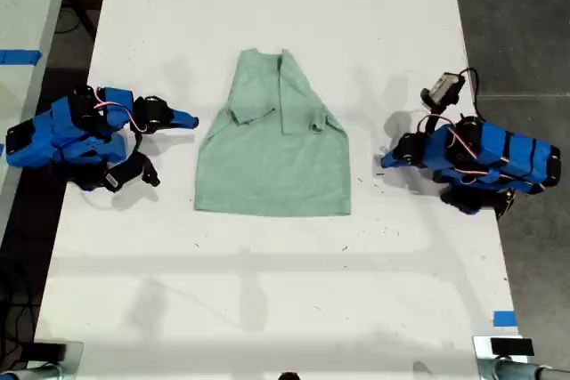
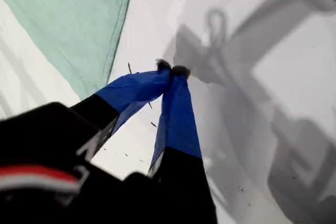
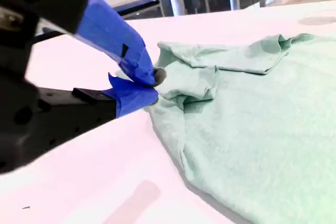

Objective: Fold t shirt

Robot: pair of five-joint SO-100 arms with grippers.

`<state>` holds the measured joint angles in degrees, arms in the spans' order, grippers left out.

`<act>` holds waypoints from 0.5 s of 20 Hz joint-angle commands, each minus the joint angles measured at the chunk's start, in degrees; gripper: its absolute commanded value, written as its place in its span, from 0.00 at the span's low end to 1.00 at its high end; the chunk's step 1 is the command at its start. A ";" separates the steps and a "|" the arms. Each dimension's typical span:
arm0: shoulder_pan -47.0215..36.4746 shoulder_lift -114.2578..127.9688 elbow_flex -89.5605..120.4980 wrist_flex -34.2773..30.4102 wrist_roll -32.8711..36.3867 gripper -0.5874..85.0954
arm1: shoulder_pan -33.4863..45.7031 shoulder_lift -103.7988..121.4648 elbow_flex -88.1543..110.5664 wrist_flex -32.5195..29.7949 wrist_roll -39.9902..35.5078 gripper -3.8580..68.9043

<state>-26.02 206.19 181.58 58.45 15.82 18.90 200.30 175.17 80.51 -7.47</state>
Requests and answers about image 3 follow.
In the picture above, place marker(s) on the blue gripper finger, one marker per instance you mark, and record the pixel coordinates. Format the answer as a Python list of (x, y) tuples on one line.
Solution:
[(86, 111), (113, 35)]

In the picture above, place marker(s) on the pale green T-shirt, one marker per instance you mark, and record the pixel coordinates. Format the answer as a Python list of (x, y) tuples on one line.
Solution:
[(249, 129)]

